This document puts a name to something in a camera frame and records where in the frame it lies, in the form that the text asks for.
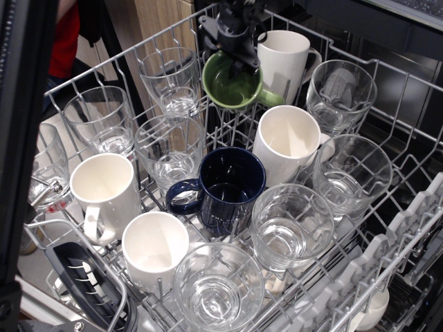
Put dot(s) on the clear glass front right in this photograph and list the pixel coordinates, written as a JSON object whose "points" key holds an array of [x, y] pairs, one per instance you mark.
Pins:
{"points": [[290, 225]]}

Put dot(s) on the tall clear glass left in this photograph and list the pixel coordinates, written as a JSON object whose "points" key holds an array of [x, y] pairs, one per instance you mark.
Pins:
{"points": [[101, 119]]}

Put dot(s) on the white mug centre right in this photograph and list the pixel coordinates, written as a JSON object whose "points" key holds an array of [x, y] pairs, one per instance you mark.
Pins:
{"points": [[286, 139]]}

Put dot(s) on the white bowl below rack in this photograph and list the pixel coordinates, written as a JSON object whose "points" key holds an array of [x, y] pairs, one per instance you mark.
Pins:
{"points": [[366, 320]]}

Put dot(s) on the grey plastic tine rail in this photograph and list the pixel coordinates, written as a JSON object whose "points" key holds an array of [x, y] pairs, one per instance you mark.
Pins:
{"points": [[396, 259]]}

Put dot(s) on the white mug front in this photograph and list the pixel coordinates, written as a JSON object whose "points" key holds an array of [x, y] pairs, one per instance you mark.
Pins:
{"points": [[153, 245]]}

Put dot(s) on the tall clear glass centre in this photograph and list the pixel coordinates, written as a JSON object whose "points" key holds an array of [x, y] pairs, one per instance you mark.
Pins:
{"points": [[170, 148]]}

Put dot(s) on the white mug left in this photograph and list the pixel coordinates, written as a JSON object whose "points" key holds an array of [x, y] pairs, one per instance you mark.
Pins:
{"points": [[106, 188]]}

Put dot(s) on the black rack handle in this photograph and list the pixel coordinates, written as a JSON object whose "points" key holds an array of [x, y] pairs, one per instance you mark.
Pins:
{"points": [[95, 293]]}

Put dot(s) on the clear glass back right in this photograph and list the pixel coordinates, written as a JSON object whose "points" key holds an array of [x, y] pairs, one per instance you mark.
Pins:
{"points": [[340, 93]]}

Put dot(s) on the tall clear glass back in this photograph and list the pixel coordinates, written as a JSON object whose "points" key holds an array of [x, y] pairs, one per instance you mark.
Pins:
{"points": [[171, 77]]}

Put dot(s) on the clear glass far left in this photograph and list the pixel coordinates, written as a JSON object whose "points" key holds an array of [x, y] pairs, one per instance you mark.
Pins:
{"points": [[50, 172]]}

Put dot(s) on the green ceramic mug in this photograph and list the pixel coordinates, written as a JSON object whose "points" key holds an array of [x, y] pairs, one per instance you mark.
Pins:
{"points": [[237, 94]]}

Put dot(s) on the clear glass front centre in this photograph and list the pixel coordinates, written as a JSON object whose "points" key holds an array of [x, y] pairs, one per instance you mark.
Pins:
{"points": [[218, 287]]}

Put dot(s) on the tall clear glass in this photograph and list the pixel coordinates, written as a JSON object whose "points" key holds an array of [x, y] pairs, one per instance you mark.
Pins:
{"points": [[171, 77], [101, 119], [170, 148]]}

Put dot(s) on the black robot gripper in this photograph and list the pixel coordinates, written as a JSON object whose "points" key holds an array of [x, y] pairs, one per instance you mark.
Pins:
{"points": [[236, 29]]}

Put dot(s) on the person in red shirt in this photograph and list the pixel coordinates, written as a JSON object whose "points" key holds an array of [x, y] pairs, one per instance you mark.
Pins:
{"points": [[65, 43]]}

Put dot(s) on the dark blue mug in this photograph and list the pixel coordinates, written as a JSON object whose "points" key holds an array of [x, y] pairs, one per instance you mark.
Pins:
{"points": [[229, 181]]}

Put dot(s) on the grey wire dishwasher rack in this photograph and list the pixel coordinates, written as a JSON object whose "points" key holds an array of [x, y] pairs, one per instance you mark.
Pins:
{"points": [[406, 122]]}

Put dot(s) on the tall white mug back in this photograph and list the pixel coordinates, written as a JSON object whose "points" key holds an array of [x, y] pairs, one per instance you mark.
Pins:
{"points": [[287, 61]]}

